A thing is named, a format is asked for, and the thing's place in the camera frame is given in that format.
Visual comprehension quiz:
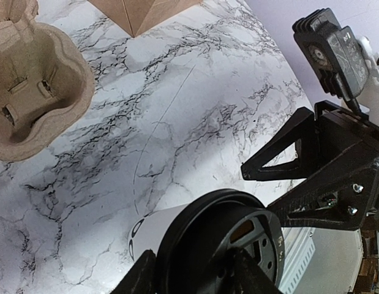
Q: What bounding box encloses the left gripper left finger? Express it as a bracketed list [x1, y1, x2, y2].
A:
[111, 249, 156, 294]

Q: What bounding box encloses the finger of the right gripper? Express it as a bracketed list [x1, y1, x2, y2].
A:
[267, 179, 339, 228]
[241, 107, 318, 181]

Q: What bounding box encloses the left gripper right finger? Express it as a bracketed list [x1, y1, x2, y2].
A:
[225, 248, 281, 294]

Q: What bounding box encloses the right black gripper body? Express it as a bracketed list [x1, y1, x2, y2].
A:
[307, 101, 379, 230]

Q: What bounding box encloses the black cup lid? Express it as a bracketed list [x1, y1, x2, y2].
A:
[154, 189, 285, 293]

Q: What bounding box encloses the single white paper cup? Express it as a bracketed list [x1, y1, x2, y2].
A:
[128, 203, 196, 261]

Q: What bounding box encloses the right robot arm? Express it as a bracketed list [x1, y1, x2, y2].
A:
[241, 37, 379, 231]

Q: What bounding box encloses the brown cardboard box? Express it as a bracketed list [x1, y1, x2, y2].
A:
[89, 0, 201, 37]

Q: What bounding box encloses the brown pulp cup carrier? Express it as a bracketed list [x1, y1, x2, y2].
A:
[0, 1, 95, 162]

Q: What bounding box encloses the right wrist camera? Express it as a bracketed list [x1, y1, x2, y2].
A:
[292, 8, 369, 99]

